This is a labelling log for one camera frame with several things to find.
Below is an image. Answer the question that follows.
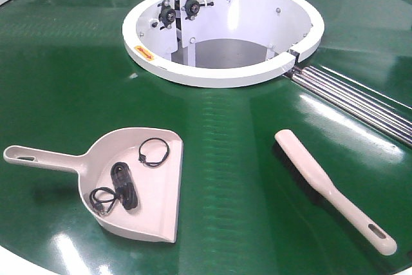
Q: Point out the thin black wire coil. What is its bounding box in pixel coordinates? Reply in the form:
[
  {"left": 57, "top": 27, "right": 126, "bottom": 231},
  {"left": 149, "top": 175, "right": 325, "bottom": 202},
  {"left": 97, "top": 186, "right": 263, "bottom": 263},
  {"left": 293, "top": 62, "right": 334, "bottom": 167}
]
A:
[{"left": 137, "top": 137, "right": 171, "bottom": 168}]

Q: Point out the pink hand broom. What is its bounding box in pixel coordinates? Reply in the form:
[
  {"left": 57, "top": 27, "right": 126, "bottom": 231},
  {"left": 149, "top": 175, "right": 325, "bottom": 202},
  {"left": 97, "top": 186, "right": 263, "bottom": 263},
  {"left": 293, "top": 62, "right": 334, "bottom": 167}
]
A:
[{"left": 274, "top": 129, "right": 397, "bottom": 256}]

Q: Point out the pink plastic dustpan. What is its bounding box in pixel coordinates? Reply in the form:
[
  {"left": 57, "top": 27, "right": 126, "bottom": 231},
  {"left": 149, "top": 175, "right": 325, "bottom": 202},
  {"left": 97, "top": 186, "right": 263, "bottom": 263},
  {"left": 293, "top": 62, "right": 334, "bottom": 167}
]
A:
[{"left": 3, "top": 128, "right": 183, "bottom": 243}]

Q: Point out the bagged black cable bundle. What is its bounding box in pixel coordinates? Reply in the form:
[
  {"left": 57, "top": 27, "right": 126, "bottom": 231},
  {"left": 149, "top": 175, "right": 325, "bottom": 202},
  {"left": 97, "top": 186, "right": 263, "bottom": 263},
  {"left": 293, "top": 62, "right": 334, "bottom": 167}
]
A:
[{"left": 110, "top": 161, "right": 139, "bottom": 211}]

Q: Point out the small black cable coil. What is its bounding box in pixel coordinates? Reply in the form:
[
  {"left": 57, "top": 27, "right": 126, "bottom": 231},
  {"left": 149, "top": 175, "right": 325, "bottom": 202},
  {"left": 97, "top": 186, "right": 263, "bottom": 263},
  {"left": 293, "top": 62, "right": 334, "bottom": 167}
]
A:
[{"left": 89, "top": 187, "right": 118, "bottom": 216}]

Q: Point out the left black bearing block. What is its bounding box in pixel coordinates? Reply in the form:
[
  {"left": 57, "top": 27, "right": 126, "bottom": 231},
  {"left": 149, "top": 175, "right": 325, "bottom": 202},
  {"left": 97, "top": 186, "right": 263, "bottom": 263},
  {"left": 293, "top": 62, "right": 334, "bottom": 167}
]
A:
[{"left": 157, "top": 0, "right": 176, "bottom": 30}]

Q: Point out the black bearing block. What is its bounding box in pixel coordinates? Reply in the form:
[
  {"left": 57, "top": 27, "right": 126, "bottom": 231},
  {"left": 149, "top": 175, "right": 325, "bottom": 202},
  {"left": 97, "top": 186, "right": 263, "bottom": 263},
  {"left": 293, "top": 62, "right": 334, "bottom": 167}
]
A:
[
  {"left": 183, "top": 0, "right": 214, "bottom": 21},
  {"left": 157, "top": 0, "right": 176, "bottom": 30}
]

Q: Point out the right black bearing block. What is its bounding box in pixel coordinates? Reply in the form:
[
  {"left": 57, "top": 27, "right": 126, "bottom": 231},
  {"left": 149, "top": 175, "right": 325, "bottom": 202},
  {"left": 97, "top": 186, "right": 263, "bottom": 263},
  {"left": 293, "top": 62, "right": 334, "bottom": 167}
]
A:
[{"left": 183, "top": 0, "right": 214, "bottom": 21}]

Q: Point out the steel rollers right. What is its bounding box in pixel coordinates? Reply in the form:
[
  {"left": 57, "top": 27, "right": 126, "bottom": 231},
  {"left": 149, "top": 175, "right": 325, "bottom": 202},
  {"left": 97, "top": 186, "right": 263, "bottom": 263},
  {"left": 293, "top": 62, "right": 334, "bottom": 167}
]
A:
[{"left": 285, "top": 66, "right": 411, "bottom": 147}]

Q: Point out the white inner conveyor ring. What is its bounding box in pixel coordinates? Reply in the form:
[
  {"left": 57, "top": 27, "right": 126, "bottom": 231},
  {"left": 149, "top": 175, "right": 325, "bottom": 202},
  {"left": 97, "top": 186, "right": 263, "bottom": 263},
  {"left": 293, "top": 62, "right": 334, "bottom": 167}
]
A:
[{"left": 122, "top": 0, "right": 326, "bottom": 89}]

